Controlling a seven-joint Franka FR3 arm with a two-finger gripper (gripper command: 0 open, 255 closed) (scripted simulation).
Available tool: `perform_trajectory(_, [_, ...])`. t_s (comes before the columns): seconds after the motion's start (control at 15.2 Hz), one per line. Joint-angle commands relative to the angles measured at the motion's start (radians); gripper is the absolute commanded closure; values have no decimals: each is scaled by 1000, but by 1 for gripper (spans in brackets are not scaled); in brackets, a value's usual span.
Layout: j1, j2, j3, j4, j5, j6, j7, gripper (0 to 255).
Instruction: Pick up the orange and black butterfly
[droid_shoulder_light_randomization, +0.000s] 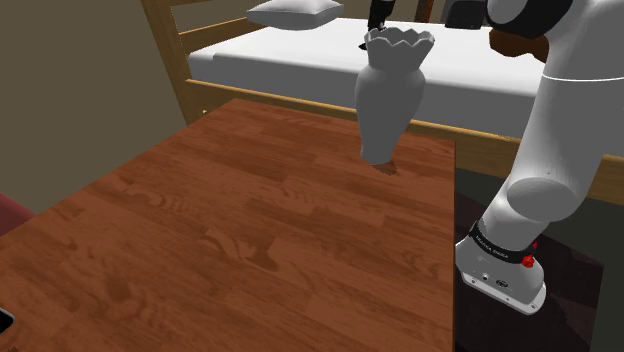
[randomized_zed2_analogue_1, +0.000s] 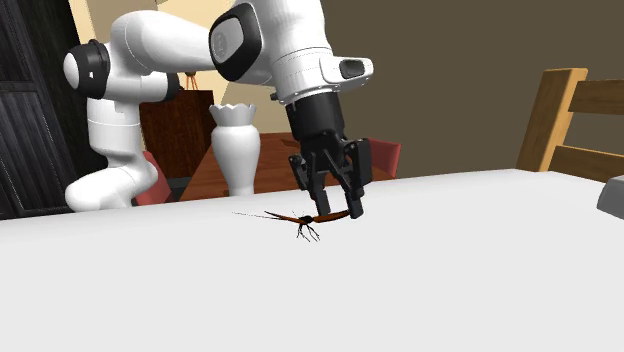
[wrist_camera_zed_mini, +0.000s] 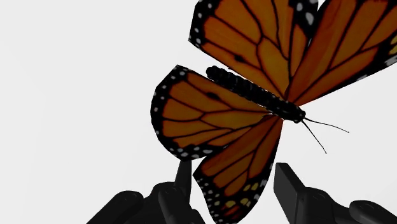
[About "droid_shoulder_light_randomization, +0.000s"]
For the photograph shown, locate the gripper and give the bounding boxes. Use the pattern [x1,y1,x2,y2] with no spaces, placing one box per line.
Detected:
[358,0,397,51]

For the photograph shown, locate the white scalloped vase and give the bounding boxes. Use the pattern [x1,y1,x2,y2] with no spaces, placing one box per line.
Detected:
[354,26,436,166]

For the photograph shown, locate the wooden bed with white mattress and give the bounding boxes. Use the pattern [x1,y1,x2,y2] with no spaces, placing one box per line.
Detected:
[140,0,624,207]

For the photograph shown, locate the white pillow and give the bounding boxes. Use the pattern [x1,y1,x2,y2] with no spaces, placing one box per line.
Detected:
[245,0,345,32]

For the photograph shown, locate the dark grey box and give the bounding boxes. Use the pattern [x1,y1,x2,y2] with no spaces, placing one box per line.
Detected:
[443,0,490,30]

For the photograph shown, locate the brown rounded object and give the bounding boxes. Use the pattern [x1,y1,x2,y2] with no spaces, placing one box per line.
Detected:
[488,28,551,64]

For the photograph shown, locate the brown wooden table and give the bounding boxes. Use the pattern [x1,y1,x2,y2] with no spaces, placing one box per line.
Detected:
[0,98,457,352]

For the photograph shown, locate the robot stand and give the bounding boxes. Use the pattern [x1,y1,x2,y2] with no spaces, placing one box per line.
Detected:
[454,188,606,352]

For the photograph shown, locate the black flat phone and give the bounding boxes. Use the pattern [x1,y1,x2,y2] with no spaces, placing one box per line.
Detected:
[0,307,16,336]

